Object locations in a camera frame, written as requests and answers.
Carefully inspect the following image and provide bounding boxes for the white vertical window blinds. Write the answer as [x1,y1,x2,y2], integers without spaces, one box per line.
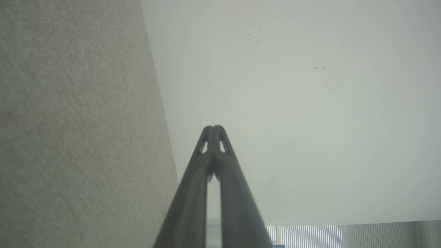
[265,220,441,248]

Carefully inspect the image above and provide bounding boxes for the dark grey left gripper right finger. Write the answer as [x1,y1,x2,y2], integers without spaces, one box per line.
[214,125,275,248]

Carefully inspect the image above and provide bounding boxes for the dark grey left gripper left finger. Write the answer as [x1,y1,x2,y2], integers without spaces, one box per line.
[153,125,215,248]

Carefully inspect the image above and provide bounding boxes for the grey fabric sofa cushion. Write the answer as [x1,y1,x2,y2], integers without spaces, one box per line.
[0,0,180,248]

